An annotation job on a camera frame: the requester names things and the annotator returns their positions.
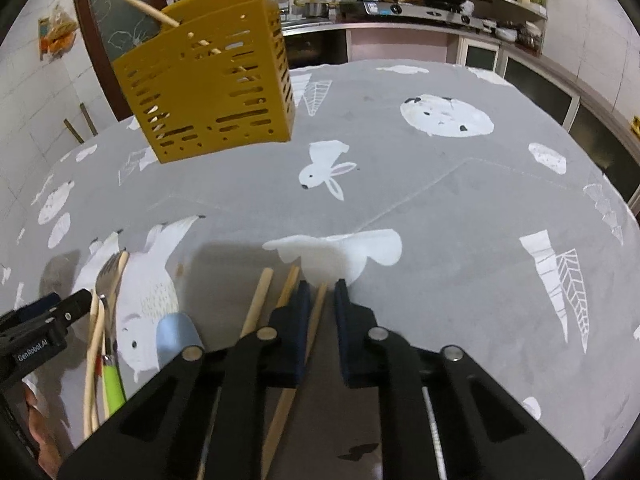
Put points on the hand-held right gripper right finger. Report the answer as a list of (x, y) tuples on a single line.
[(341, 330)]

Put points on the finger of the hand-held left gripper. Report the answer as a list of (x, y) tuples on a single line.
[(70, 310), (37, 304)]

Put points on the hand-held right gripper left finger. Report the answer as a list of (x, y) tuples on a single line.
[(301, 330)]

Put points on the wooden chopstick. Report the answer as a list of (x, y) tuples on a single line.
[(150, 10), (257, 300), (287, 285), (282, 420)]

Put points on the cream chopstick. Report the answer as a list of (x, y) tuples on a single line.
[(119, 275), (90, 370)]

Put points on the light blue spoon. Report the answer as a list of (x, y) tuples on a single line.
[(175, 332)]

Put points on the yellow perforated utensil basket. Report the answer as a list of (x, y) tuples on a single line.
[(200, 110)]

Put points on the person's left hand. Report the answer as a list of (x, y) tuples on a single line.
[(40, 425)]

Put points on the grey rabbit print tablecloth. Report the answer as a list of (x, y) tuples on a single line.
[(425, 200)]

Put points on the leaning wooden stick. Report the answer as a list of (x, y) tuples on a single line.
[(89, 119), (74, 131)]

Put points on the hanging plastic bag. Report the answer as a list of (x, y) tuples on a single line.
[(57, 30)]

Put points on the small steel pot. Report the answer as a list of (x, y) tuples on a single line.
[(315, 9)]

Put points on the steel gas stove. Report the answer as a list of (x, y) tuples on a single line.
[(400, 9)]

